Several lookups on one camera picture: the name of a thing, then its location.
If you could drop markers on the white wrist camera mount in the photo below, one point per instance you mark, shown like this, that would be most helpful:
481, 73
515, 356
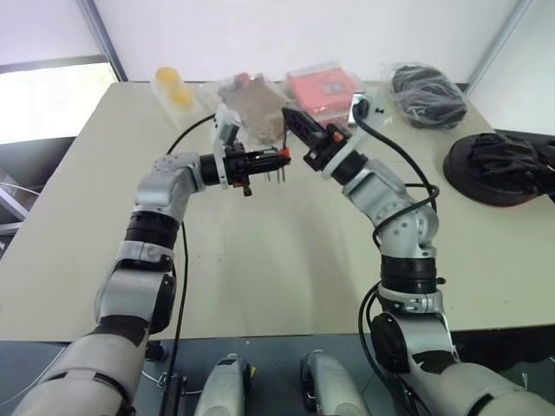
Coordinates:
347, 151
225, 130

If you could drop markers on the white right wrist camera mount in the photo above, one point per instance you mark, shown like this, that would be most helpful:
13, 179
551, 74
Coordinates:
347, 151

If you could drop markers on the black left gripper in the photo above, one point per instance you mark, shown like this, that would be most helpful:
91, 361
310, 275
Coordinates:
237, 164

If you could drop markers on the clear tray with yellow cups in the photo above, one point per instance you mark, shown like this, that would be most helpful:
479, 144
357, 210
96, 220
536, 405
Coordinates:
175, 93

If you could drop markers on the small black screw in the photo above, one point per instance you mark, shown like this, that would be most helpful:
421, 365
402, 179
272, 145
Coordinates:
380, 110

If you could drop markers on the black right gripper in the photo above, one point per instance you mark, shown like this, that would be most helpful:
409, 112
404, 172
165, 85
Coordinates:
326, 149

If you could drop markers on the small white part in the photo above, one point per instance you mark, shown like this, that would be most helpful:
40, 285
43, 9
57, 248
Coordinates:
387, 121

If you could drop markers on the grey rounded robot shell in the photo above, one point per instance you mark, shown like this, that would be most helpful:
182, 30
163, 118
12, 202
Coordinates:
223, 385
331, 385

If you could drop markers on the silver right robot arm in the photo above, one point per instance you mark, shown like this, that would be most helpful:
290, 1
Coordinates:
390, 203

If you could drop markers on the black round disc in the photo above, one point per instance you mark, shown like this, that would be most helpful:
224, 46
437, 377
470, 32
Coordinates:
461, 171

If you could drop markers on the black metal bracket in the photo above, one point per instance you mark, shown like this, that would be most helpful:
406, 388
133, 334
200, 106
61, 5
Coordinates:
172, 394

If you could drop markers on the grey aluminium frame post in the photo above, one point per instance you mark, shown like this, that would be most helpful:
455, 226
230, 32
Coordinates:
106, 39
498, 43

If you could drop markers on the grey metal rack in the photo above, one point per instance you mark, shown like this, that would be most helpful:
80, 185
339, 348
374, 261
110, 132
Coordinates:
13, 203

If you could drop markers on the black crumpled cloth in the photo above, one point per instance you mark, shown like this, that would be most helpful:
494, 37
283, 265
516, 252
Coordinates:
503, 160

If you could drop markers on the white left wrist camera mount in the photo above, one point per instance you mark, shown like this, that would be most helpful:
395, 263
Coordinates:
225, 130

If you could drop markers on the pink box in plastic wrap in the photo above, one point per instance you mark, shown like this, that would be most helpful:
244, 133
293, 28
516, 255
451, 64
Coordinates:
321, 89

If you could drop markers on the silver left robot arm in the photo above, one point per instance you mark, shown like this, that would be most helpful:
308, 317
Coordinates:
160, 186

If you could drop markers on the clear bag with brown contents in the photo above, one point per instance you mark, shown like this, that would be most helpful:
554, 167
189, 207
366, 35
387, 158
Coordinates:
256, 108

